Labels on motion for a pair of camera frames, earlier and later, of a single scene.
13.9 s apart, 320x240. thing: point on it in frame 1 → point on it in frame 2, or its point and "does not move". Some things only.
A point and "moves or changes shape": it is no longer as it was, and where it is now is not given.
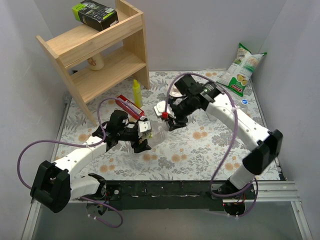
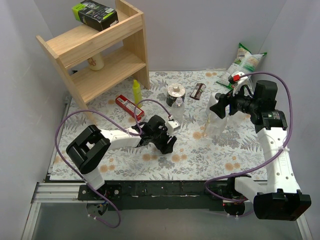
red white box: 128,109 does not move
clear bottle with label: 157,136 moves or changes shape
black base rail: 139,195 does not move
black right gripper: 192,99 → 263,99
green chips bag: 238,74 does not move
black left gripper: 136,136 → 164,141
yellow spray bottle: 138,96 does not move
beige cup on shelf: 96,62 does not move
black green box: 96,15 does not move
